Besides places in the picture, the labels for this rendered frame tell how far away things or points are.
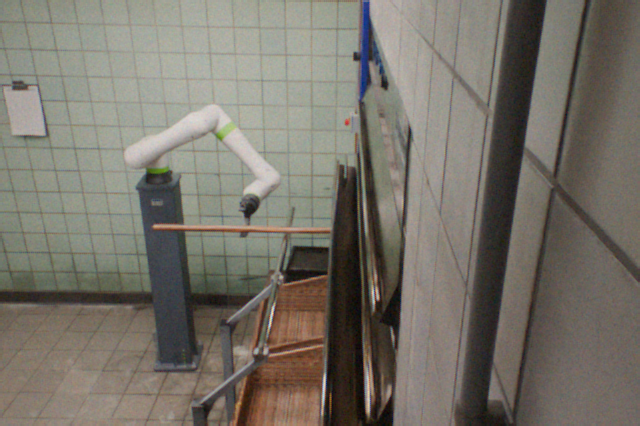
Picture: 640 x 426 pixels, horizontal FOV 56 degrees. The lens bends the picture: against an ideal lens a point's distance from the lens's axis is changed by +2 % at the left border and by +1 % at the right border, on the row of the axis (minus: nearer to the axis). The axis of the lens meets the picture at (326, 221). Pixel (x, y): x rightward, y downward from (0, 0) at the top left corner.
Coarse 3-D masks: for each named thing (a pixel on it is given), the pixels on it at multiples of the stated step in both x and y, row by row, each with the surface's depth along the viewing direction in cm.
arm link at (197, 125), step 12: (192, 120) 281; (204, 120) 284; (216, 120) 294; (168, 132) 289; (180, 132) 285; (192, 132) 283; (204, 132) 285; (144, 144) 296; (156, 144) 293; (168, 144) 291; (180, 144) 291; (132, 156) 298; (144, 156) 297; (156, 156) 298
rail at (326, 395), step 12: (336, 168) 276; (336, 180) 261; (336, 192) 248; (336, 204) 236; (336, 216) 226; (336, 228) 216; (336, 240) 208; (324, 360) 147; (324, 372) 142; (324, 384) 138; (324, 396) 134; (324, 408) 130; (324, 420) 127
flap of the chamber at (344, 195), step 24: (336, 264) 195; (336, 288) 181; (336, 312) 169; (360, 312) 172; (336, 336) 159; (360, 336) 161; (336, 360) 150; (360, 360) 151; (336, 384) 141; (360, 384) 143; (336, 408) 134; (360, 408) 136
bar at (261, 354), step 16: (288, 224) 281; (288, 240) 268; (272, 288) 228; (256, 304) 241; (272, 304) 217; (224, 320) 247; (224, 336) 246; (224, 352) 250; (256, 352) 191; (224, 368) 253; (224, 384) 198; (208, 400) 200
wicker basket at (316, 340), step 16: (288, 288) 312; (304, 288) 312; (320, 288) 312; (288, 304) 316; (304, 304) 316; (272, 320) 311; (288, 320) 311; (304, 320) 311; (320, 320) 311; (256, 336) 274; (272, 336) 298; (288, 336) 299; (304, 336) 298; (272, 352) 264
